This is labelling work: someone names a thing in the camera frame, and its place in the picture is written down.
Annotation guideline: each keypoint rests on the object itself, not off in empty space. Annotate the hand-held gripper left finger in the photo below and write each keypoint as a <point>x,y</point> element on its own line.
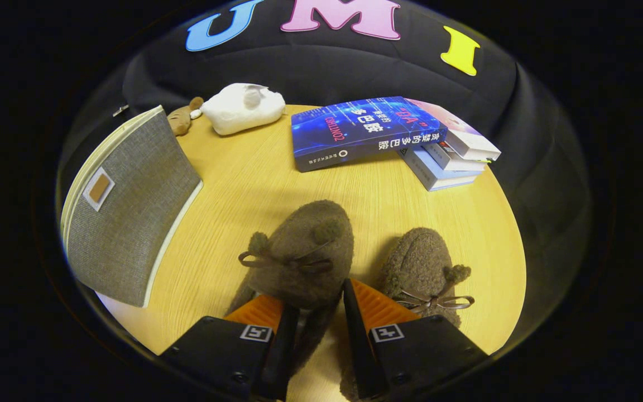
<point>282,357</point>

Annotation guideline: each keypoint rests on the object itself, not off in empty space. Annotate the dark blue book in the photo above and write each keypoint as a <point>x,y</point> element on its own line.
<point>355,128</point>

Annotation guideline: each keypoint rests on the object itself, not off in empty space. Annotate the small silver clip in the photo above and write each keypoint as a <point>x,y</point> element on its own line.
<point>120,110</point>

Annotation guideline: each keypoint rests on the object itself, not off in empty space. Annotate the brown striped plush toy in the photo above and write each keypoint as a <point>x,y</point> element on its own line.
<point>181,120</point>

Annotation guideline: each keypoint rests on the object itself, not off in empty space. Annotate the white plush toy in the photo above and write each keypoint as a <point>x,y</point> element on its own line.
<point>243,109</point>

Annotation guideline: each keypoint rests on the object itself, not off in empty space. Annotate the light blue book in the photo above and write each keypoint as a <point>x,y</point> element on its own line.
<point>438,178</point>

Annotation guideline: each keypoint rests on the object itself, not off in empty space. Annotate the pink cover book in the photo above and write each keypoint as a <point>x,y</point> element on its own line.
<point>455,125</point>

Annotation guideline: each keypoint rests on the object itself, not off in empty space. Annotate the white book red spine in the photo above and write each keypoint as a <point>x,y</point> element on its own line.
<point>455,162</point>

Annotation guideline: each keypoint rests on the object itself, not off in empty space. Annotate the brown fuzzy shoe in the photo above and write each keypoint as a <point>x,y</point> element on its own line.
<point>305,251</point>
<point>422,262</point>

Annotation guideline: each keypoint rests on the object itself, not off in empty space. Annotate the grey fabric storage box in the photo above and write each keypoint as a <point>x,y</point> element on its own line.
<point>132,223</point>

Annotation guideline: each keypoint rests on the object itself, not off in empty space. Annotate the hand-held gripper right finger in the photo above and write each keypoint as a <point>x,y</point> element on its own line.
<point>358,346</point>

